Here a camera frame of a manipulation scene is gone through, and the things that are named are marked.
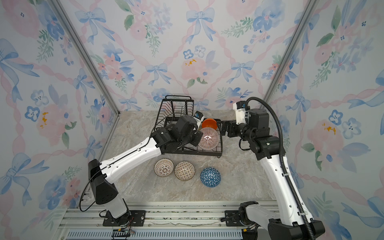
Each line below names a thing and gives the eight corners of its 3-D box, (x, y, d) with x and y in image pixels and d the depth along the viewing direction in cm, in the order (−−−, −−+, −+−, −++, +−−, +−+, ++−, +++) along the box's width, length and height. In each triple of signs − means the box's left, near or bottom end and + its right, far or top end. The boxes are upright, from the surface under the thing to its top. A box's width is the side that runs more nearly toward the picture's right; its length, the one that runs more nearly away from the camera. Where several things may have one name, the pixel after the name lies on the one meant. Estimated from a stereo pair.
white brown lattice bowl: (154, 177, 89) (152, 174, 85) (157, 161, 96) (155, 158, 92) (173, 177, 89) (172, 174, 85) (175, 161, 96) (174, 158, 92)
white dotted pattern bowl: (175, 180, 88) (174, 177, 84) (176, 165, 94) (175, 161, 90) (195, 180, 88) (195, 177, 84) (195, 165, 94) (195, 161, 90)
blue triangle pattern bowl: (200, 187, 86) (200, 184, 82) (200, 170, 92) (200, 167, 88) (220, 187, 86) (222, 184, 82) (219, 170, 92) (220, 167, 88)
